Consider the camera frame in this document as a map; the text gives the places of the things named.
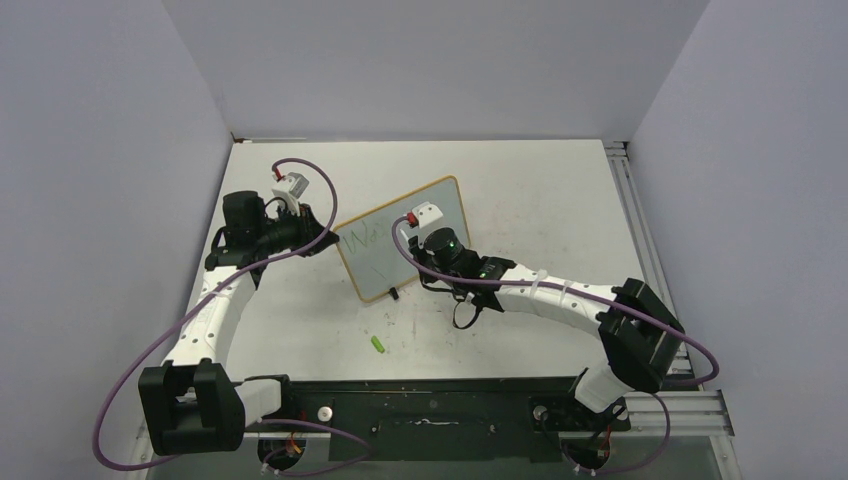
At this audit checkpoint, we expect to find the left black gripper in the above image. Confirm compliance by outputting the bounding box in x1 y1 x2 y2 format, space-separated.
255 201 339 258

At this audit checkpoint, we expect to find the yellow framed whiteboard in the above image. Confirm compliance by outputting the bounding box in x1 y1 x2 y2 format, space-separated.
334 175 471 303

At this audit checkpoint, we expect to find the green marker cap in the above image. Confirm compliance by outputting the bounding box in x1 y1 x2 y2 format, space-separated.
370 336 385 354

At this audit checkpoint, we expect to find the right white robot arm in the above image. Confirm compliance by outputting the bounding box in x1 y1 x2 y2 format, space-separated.
406 227 684 428

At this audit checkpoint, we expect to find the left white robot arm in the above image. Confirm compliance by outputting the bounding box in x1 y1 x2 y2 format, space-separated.
138 190 339 456

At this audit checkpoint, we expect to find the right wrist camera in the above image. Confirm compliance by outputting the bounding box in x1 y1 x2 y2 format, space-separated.
406 202 444 229

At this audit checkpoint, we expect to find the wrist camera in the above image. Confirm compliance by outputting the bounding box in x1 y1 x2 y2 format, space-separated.
406 202 444 229
272 172 309 200

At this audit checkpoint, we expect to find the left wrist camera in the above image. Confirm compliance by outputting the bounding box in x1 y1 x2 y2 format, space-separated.
272 172 309 200

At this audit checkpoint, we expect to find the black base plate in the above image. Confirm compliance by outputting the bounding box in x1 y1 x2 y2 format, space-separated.
247 377 631 462

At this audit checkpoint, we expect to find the aluminium rail frame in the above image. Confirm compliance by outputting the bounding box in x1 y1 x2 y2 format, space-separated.
603 141 734 437

